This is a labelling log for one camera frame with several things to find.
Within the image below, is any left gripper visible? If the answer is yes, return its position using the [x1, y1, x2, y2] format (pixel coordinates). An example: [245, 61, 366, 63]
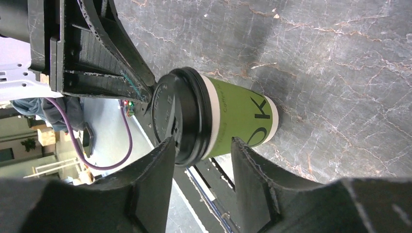
[27, 0, 155, 103]

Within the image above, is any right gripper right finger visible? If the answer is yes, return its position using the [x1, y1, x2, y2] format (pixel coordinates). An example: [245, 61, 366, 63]
[231, 137, 412, 233]

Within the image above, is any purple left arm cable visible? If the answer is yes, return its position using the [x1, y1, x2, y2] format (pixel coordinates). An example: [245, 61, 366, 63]
[45, 96, 134, 171]

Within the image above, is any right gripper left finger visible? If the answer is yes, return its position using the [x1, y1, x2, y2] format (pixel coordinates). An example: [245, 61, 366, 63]
[0, 137, 175, 233]

